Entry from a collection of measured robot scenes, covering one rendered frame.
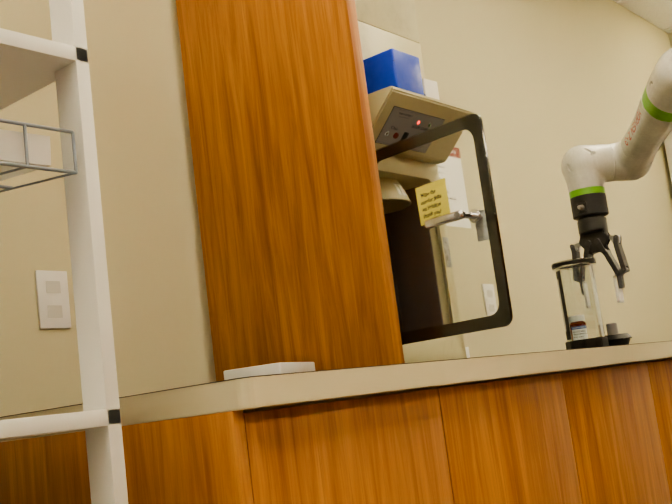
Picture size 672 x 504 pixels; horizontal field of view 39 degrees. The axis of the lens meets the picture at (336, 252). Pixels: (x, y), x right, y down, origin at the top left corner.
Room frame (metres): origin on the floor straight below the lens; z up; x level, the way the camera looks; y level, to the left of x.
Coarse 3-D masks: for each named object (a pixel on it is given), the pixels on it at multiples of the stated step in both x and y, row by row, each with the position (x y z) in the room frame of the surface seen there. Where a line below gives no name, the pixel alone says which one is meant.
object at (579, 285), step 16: (560, 272) 2.34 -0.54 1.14; (576, 272) 2.32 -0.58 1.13; (592, 272) 2.33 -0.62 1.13; (576, 288) 2.32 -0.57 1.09; (592, 288) 2.33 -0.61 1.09; (576, 304) 2.32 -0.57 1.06; (592, 304) 2.32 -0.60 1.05; (576, 320) 2.32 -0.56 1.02; (592, 320) 2.32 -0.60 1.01; (576, 336) 2.33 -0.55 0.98; (592, 336) 2.32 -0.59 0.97
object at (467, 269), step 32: (448, 128) 1.75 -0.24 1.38; (480, 128) 1.70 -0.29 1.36; (384, 160) 1.87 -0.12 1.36; (416, 160) 1.81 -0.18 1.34; (448, 160) 1.76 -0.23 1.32; (480, 160) 1.71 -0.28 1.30; (384, 192) 1.88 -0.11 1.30; (448, 192) 1.77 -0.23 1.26; (480, 192) 1.71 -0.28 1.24; (416, 224) 1.83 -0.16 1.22; (448, 224) 1.77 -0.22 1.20; (480, 224) 1.72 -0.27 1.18; (416, 256) 1.84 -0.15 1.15; (448, 256) 1.78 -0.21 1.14; (480, 256) 1.73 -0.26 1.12; (416, 288) 1.85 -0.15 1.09; (448, 288) 1.79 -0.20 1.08; (480, 288) 1.74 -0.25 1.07; (416, 320) 1.85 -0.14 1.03; (448, 320) 1.80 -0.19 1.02; (480, 320) 1.75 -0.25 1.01
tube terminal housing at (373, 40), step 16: (368, 32) 2.01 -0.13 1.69; (384, 32) 2.06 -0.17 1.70; (368, 48) 2.00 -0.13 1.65; (384, 48) 2.05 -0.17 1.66; (400, 48) 2.10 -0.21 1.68; (416, 48) 2.15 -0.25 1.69; (416, 352) 2.02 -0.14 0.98; (432, 352) 2.06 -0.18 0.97; (448, 352) 2.11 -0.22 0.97; (464, 352) 2.17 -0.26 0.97
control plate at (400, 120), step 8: (392, 112) 1.90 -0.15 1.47; (400, 112) 1.92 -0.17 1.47; (408, 112) 1.93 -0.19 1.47; (416, 112) 1.95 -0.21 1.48; (392, 120) 1.92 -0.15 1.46; (400, 120) 1.93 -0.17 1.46; (408, 120) 1.95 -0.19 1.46; (416, 120) 1.97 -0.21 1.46; (424, 120) 1.99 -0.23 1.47; (432, 120) 2.01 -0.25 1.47; (440, 120) 2.03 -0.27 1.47; (384, 128) 1.92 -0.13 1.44; (392, 128) 1.93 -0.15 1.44; (400, 128) 1.95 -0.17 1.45; (408, 128) 1.97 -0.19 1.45; (416, 128) 1.99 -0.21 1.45; (424, 128) 2.01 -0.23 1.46; (384, 136) 1.93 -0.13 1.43; (392, 136) 1.95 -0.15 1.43; (400, 136) 1.97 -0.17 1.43; (408, 136) 1.99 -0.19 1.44
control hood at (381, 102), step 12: (372, 96) 1.88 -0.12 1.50; (384, 96) 1.86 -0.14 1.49; (396, 96) 1.87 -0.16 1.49; (408, 96) 1.90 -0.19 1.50; (420, 96) 1.93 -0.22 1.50; (372, 108) 1.88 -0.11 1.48; (384, 108) 1.87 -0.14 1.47; (408, 108) 1.93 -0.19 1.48; (420, 108) 1.95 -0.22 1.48; (432, 108) 1.98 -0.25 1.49; (444, 108) 2.01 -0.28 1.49; (456, 108) 2.04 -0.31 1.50; (372, 120) 1.89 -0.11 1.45; (384, 120) 1.90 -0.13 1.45; (384, 144) 1.95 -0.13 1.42
